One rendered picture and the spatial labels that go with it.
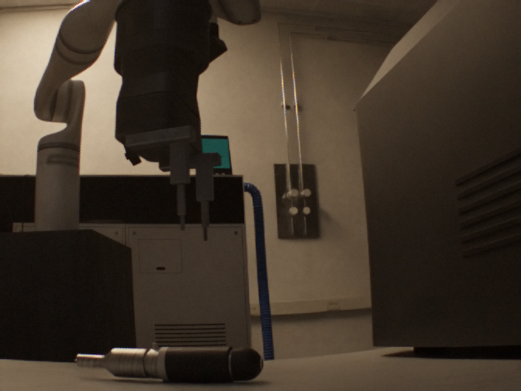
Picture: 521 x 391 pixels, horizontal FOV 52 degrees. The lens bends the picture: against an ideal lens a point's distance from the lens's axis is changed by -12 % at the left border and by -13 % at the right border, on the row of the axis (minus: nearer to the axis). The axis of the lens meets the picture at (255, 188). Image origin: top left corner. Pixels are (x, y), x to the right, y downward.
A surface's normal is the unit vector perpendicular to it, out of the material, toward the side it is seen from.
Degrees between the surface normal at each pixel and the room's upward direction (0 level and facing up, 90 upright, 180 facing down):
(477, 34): 90
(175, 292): 90
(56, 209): 90
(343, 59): 90
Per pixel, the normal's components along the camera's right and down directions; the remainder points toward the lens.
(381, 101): -0.97, 0.00
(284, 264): 0.22, -0.23
